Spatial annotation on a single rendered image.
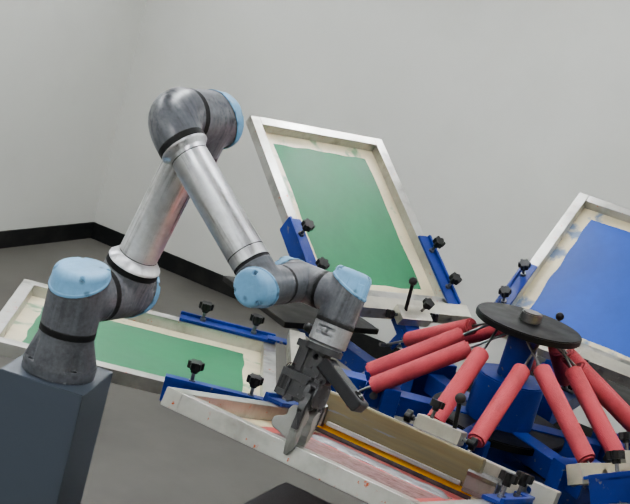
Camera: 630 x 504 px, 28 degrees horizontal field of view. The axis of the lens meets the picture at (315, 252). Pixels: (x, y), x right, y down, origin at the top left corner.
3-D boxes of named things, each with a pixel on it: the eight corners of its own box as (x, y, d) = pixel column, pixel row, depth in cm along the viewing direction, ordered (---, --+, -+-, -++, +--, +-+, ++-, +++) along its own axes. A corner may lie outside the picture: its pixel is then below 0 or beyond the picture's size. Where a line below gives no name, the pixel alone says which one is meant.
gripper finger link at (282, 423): (264, 444, 235) (285, 400, 237) (290, 457, 233) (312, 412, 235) (258, 441, 232) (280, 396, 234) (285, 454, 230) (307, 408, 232)
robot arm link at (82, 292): (27, 317, 253) (41, 254, 250) (72, 311, 265) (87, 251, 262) (69, 339, 248) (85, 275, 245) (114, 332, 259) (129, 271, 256)
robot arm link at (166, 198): (65, 300, 264) (174, 74, 246) (112, 295, 277) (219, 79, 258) (102, 334, 259) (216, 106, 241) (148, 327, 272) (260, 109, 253)
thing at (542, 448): (578, 543, 314) (593, 500, 312) (311, 421, 346) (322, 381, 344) (648, 466, 387) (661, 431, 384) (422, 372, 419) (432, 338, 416)
